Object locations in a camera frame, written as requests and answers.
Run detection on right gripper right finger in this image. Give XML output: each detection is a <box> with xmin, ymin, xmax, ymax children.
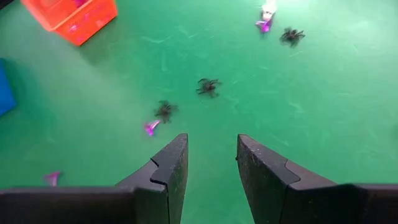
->
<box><xmin>238</xmin><ymin>134</ymin><xmax>337</xmax><ymax>224</ymax></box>

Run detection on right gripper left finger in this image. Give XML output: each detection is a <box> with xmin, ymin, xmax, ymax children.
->
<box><xmin>115</xmin><ymin>133</ymin><xmax>189</xmax><ymax>224</ymax></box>

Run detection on white plastic vampire teeth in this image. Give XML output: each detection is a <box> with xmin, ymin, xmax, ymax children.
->
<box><xmin>261</xmin><ymin>0</ymin><xmax>277</xmax><ymax>15</ymax></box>

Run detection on green table mat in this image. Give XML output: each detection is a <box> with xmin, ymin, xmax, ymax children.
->
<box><xmin>0</xmin><ymin>0</ymin><xmax>398</xmax><ymax>224</ymax></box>

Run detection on orange plastic basket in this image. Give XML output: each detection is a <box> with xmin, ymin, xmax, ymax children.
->
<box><xmin>21</xmin><ymin>0</ymin><xmax>119</xmax><ymax>47</ymax></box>

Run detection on blue plastic basket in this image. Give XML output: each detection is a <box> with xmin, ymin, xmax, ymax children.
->
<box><xmin>0</xmin><ymin>57</ymin><xmax>17</xmax><ymax>118</ymax></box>

